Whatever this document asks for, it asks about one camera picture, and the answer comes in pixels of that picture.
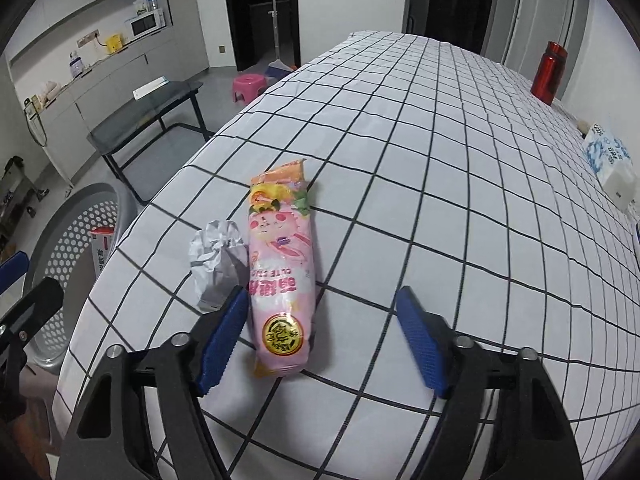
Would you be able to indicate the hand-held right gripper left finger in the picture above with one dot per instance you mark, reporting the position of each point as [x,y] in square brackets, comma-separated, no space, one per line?
[222,340]

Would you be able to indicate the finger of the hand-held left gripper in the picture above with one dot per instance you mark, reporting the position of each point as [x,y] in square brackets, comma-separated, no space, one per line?
[35,302]
[12,270]

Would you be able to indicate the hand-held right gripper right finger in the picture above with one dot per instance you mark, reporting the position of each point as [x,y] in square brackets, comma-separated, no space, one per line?
[420,340]

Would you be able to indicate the red cardboard box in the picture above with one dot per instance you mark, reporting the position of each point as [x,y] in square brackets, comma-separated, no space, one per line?
[102,255]

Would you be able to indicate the pink snack packet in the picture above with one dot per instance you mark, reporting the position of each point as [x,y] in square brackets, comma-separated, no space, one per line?
[280,260]

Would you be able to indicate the grey perforated laundry basket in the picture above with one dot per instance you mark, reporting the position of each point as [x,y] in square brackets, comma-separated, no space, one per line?
[100,195]

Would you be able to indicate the silver foil packet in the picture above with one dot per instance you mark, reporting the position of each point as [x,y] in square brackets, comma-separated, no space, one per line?
[215,255]

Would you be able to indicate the white checked tablecloth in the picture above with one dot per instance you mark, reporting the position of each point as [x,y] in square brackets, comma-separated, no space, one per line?
[450,185]

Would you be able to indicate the beige cloth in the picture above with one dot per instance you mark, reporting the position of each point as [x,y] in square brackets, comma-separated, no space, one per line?
[51,92]

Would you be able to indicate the dark glass desk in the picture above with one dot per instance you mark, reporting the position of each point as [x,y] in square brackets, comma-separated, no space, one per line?
[145,110]

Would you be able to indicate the white plastic bottle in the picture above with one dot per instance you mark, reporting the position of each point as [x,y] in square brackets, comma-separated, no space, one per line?
[75,66]

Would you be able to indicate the grey cabinet counter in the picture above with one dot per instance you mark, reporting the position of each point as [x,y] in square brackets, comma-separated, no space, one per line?
[115,70]

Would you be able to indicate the flat white box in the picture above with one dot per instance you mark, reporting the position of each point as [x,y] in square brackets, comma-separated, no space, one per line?
[150,87]

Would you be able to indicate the yellow box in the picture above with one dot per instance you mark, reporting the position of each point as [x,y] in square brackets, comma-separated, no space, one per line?
[116,44]

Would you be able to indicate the pink plastic stool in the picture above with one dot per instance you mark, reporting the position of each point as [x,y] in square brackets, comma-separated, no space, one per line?
[248,82]

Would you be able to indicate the blue white tissue pack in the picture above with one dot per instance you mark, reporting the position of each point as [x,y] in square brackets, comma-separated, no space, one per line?
[607,155]

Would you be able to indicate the white microwave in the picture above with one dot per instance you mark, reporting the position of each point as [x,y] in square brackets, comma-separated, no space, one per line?
[145,23]

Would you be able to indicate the red metal bottle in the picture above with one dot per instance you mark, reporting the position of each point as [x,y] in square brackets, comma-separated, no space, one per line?
[547,75]

